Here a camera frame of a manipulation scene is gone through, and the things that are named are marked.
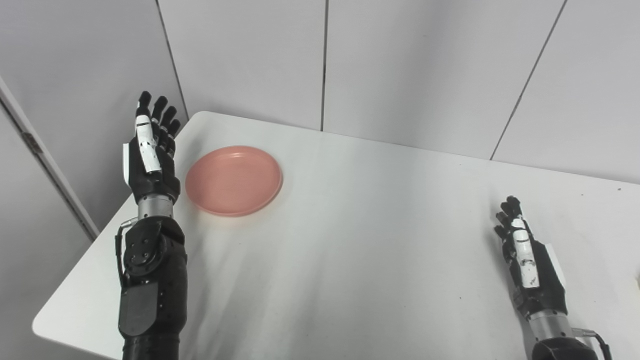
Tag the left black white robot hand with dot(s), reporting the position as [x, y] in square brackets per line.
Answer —
[150, 160]

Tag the pink plate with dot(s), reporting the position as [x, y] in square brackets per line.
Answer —
[234, 181]

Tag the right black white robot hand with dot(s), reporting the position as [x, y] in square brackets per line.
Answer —
[532, 270]

